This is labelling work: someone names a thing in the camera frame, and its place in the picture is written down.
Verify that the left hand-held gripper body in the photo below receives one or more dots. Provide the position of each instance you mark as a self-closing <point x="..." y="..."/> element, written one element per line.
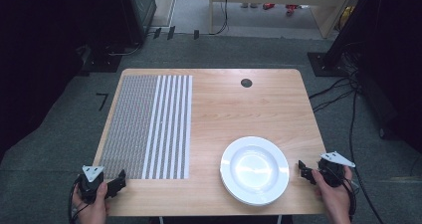
<point x="90" y="184"/>

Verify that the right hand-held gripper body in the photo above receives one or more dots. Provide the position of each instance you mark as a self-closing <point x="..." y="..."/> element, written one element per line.
<point x="331" y="172"/>

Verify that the white plate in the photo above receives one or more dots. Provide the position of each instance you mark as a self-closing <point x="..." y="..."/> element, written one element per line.
<point x="254" y="171"/>

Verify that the person's right hand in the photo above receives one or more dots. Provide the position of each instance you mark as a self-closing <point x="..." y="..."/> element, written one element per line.
<point x="335" y="200"/>

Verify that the person's left hand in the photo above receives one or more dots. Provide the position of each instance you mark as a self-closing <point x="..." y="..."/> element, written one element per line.
<point x="94" y="212"/>

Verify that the grey striped placemat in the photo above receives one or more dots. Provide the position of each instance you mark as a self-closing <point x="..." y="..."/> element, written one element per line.
<point x="146" y="127"/>

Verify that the dark round table grommet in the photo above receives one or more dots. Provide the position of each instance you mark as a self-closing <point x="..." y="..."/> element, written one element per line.
<point x="246" y="83"/>

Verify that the black stand base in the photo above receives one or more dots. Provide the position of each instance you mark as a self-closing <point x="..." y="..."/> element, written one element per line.
<point x="103" y="61"/>
<point x="323" y="64"/>

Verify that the red tool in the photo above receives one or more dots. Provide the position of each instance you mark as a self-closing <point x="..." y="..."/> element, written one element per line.
<point x="292" y="9"/>
<point x="268" y="6"/>

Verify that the dark cabinet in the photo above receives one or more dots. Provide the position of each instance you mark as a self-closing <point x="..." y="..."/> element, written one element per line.
<point x="142" y="8"/>

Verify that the white shoes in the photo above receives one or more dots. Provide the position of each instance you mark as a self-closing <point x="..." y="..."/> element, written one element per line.
<point x="249" y="5"/>

